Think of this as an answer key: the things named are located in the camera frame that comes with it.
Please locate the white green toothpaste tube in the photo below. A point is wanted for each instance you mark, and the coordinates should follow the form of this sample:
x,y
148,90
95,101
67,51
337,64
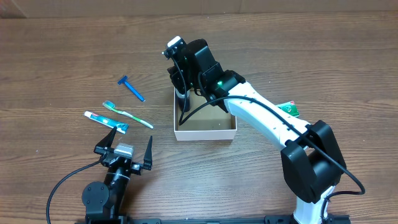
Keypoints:
x,y
120,126

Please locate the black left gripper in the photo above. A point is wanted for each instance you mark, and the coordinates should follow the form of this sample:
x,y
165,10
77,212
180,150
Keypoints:
x,y
137,168

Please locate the blue disposable razor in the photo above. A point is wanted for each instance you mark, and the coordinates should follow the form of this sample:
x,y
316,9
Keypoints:
x,y
124,81

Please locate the clear soap pump bottle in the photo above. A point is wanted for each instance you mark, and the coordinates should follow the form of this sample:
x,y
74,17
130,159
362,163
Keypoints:
x,y
183,101

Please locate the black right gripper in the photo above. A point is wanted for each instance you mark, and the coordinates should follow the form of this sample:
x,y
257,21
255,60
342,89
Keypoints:
x,y
189,86

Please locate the green soap bar pack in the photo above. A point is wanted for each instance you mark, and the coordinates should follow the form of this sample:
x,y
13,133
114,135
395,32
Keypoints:
x,y
290,108

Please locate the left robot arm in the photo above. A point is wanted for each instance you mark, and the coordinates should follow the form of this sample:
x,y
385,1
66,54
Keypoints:
x,y
103,200

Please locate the white cardboard box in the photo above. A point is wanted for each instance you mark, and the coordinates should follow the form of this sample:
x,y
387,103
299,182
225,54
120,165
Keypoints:
x,y
209,123

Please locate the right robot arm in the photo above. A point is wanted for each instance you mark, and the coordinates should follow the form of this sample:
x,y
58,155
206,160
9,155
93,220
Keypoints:
x,y
312,162

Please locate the green white toothbrush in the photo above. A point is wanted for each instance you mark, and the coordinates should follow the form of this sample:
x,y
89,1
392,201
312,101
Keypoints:
x,y
112,107

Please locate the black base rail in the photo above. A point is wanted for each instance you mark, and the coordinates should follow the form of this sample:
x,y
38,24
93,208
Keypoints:
x,y
211,221

